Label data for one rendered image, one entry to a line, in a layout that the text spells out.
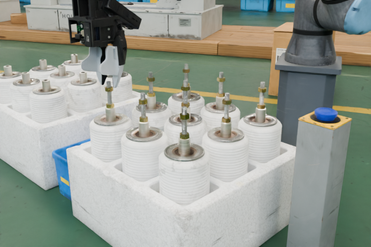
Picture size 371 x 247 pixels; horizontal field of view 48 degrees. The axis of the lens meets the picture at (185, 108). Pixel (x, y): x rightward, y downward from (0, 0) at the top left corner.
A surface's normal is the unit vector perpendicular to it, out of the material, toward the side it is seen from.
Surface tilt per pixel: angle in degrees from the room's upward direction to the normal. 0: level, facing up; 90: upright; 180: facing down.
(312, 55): 73
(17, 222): 0
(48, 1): 90
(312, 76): 90
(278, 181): 90
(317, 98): 90
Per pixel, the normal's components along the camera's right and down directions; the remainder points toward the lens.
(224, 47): -0.33, 0.31
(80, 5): 0.80, 0.20
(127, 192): -0.71, 0.23
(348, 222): 0.00, -0.94
